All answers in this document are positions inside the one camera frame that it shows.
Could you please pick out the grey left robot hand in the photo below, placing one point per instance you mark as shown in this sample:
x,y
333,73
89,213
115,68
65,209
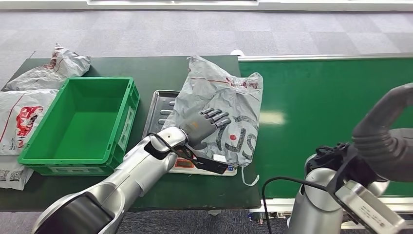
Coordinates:
x,y
198,127

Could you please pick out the grey plastic mailer package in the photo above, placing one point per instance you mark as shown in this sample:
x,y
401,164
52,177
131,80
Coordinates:
x,y
222,97

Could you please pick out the white mailer with red print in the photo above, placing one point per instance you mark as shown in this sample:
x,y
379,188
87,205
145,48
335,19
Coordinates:
x,y
22,119

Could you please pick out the white conveyor roller cap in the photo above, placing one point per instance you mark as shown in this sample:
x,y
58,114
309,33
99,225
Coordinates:
x,y
237,52

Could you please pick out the crumpled grey mailer package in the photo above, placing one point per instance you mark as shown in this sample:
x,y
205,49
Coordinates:
x,y
48,72

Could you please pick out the dark green table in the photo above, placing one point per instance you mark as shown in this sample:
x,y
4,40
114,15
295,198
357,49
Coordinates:
x,y
155,72

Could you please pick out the green plastic crate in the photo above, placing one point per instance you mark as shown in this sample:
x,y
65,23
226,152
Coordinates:
x,y
80,126

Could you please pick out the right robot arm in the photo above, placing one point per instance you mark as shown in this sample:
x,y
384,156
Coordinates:
x,y
377,135

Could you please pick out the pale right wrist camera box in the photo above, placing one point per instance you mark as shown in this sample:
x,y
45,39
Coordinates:
x,y
371,206

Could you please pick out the green conveyor belt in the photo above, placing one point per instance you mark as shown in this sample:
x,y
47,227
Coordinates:
x,y
322,97

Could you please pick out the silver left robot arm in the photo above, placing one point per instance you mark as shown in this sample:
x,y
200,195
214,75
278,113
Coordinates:
x,y
135,174

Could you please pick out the white mailer with QR codes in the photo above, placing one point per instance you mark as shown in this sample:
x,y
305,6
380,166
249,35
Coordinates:
x,y
13,174

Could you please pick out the weighing scale with metal tray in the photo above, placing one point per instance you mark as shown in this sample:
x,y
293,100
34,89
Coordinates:
x,y
159,109

